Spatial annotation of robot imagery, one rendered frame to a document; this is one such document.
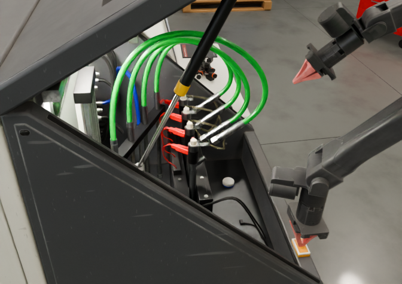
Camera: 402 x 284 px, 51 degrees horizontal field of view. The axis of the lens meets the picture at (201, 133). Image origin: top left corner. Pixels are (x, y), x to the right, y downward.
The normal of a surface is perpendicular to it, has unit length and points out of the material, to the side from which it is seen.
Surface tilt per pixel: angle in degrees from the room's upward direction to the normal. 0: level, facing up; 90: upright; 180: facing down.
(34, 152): 90
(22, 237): 90
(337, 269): 0
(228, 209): 0
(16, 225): 90
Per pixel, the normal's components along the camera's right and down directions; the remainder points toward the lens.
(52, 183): 0.15, 0.55
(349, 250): 0.03, -0.83
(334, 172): -0.28, 0.69
